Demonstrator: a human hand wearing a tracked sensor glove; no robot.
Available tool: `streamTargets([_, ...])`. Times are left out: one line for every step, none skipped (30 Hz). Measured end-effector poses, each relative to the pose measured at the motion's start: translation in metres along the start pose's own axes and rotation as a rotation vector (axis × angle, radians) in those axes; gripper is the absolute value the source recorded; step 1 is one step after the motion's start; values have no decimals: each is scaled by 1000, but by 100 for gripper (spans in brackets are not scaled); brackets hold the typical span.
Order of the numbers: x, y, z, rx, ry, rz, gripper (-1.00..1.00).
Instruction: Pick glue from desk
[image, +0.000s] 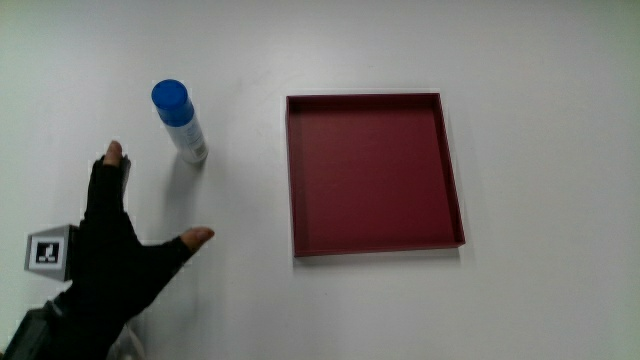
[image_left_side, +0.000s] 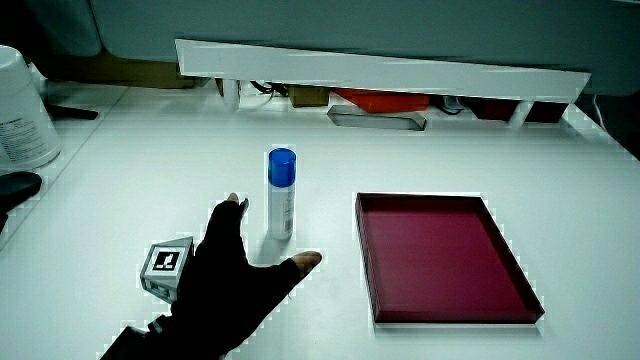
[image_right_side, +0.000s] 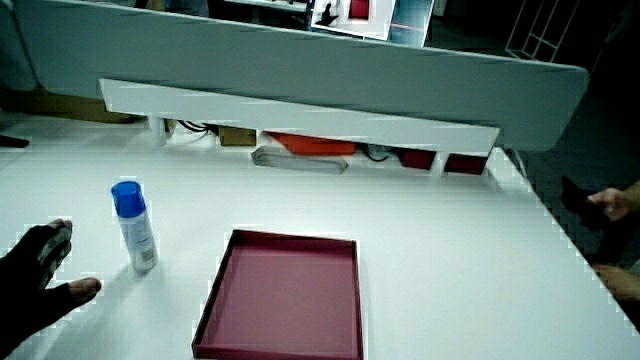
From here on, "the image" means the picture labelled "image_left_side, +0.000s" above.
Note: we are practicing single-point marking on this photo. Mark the person's left forearm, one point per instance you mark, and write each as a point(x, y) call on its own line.
point(131, 345)

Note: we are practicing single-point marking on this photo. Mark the large brown cardboard box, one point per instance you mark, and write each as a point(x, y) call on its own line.
point(125, 70)

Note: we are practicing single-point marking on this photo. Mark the blue capped white glue bottle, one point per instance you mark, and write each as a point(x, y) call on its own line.
point(281, 200)

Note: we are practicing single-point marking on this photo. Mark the small brown cardboard box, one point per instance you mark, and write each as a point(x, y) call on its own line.
point(307, 96)

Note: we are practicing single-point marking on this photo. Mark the dark red shallow tray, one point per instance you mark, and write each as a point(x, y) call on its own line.
point(440, 260)

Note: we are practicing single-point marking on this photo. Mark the dark red box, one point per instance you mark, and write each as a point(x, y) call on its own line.
point(492, 107)

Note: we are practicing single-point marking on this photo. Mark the orange flat box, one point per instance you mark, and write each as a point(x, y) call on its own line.
point(385, 101)

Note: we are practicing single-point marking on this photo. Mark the person's left hand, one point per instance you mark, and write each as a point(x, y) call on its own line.
point(220, 290)

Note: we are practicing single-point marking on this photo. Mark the white plastic jar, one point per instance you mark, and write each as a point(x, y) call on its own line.
point(20, 120)

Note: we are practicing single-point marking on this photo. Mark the white desktop shelf riser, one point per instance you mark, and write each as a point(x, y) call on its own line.
point(350, 67)

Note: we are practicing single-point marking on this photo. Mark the black rounded object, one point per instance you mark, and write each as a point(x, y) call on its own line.
point(17, 187)

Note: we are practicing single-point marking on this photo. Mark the white desk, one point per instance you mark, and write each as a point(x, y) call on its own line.
point(450, 165)

